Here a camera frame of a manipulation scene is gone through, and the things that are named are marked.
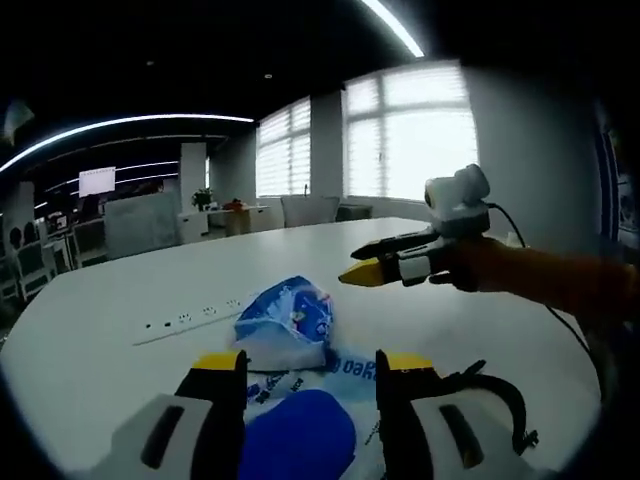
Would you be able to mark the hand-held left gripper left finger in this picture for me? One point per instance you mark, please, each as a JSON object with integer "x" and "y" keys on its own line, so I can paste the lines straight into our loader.
{"x": 220, "y": 410}

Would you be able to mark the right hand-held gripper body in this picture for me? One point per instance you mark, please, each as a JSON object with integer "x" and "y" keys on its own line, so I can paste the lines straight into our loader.
{"x": 460, "y": 200}

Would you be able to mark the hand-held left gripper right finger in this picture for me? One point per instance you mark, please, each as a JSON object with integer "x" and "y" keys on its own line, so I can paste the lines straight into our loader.
{"x": 400, "y": 410}

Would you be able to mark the clear bag with blue cloth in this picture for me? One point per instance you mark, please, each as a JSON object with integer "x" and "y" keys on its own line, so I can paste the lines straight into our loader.
{"x": 300, "y": 430}

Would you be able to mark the blue tissue packet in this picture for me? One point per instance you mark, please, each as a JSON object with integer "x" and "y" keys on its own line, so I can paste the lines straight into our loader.
{"x": 290, "y": 315}

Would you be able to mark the person's right hand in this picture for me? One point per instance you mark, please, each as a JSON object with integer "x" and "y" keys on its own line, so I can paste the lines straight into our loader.
{"x": 477, "y": 265}

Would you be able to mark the wide window with blinds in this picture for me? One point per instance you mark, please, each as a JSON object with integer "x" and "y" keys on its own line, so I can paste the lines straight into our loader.
{"x": 415, "y": 140}

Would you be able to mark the white office chair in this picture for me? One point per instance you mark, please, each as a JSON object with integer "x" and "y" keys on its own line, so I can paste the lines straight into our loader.
{"x": 310, "y": 211}

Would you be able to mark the white socket strip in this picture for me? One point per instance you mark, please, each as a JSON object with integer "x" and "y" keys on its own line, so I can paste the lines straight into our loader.
{"x": 190, "y": 320}

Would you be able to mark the white table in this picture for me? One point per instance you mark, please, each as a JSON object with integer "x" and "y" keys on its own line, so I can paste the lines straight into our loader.
{"x": 125, "y": 380}

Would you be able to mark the narrow window with blinds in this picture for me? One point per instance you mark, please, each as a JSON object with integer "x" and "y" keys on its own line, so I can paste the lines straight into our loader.
{"x": 283, "y": 150}

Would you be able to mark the low white cabinet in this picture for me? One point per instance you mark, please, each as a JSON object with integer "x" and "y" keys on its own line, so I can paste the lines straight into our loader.
{"x": 220, "y": 222}

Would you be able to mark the potted green plant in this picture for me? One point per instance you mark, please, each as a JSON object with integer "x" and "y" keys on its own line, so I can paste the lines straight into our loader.
{"x": 202, "y": 199}

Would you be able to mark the straight ceiling light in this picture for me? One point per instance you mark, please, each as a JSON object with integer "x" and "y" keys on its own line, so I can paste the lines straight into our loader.
{"x": 395, "y": 27}

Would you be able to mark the white pillar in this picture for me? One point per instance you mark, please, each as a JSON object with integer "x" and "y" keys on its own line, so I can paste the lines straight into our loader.
{"x": 194, "y": 170}

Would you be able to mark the grey partition panel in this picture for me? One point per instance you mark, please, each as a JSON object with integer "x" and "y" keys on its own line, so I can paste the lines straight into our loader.
{"x": 142, "y": 217}

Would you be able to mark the curved ceiling light strip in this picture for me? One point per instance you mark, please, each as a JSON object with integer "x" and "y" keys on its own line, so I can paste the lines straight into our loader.
{"x": 125, "y": 124}

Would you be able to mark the bright wall screen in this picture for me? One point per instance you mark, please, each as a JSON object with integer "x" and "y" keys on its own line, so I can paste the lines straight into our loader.
{"x": 97, "y": 182}

